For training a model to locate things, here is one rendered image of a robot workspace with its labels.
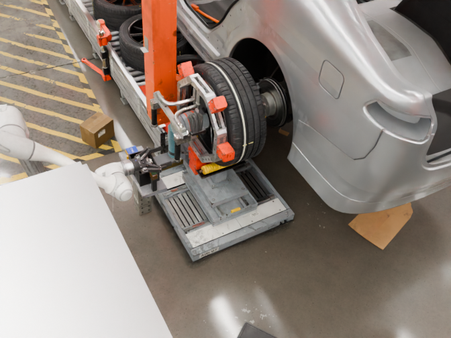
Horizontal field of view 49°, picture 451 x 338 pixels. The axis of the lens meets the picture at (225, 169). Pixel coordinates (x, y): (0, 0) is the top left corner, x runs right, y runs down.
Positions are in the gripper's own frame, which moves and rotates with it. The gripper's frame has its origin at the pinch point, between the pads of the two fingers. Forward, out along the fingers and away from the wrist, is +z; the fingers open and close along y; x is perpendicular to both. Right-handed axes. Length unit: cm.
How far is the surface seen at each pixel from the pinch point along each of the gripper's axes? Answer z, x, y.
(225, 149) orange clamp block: 31.0, 6.8, 15.6
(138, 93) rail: 27, -43, -110
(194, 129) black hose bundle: 16.8, 17.6, 2.9
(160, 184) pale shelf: 1.5, -37.1, -10.5
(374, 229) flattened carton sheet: 142, -79, 61
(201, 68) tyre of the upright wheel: 37, 33, -29
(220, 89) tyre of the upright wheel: 37, 33, -6
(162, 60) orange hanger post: 23, 25, -56
